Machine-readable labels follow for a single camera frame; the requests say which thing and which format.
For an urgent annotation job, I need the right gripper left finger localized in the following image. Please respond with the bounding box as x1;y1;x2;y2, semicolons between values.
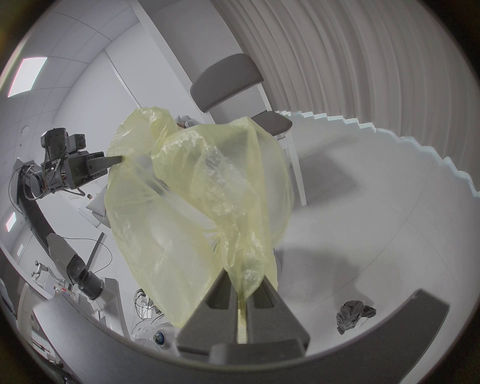
175;268;241;355

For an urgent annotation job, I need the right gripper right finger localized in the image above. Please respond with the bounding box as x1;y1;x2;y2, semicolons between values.
245;275;312;355

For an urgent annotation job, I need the yellow plastic bag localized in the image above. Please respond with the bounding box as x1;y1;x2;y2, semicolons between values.
104;106;295;345

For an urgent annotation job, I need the crumpled black plastic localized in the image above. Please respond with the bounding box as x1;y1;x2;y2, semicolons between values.
336;300;377;335

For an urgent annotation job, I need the grey white-legged chair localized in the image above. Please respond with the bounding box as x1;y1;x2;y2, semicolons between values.
189;53;309;207

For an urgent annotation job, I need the white curtain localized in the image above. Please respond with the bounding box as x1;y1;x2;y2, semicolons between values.
210;0;480;196

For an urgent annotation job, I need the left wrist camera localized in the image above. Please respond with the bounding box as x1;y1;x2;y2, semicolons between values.
67;133;87;152

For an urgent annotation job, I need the black cable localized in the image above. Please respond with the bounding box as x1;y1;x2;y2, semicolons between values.
60;235;113;271

